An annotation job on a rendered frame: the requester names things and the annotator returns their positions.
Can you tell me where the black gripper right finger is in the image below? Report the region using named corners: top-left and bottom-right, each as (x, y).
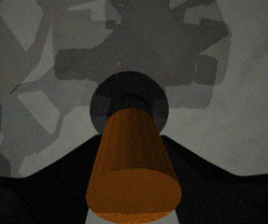
top-left (160, 134), bottom-right (268, 224)

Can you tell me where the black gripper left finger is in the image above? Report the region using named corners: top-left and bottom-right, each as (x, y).
top-left (0, 134), bottom-right (103, 224)

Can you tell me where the orange knob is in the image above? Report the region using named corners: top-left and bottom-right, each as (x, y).
top-left (85, 108), bottom-right (182, 224)

